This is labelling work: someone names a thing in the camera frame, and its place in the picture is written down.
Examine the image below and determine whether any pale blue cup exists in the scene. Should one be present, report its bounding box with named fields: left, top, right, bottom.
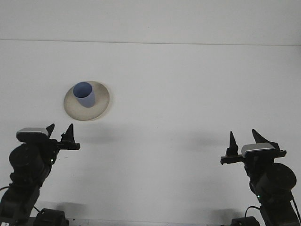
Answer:
left=72, top=81, right=95, bottom=108

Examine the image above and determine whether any pale round plate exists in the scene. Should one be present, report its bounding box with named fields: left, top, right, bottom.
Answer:
left=63, top=81, right=113, bottom=122

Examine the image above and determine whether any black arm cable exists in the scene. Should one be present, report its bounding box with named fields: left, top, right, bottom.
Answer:
left=244, top=192, right=301, bottom=221
left=0, top=186, right=41, bottom=212

